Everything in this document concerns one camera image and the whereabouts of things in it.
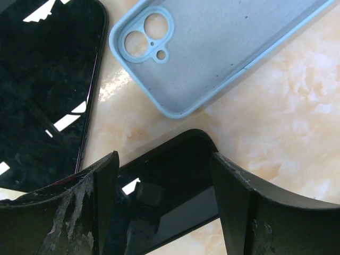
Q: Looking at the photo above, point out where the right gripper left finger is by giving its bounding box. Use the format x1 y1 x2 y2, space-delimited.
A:
1 151 119 254

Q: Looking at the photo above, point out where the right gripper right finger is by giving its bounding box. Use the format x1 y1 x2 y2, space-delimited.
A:
211 152 339 254

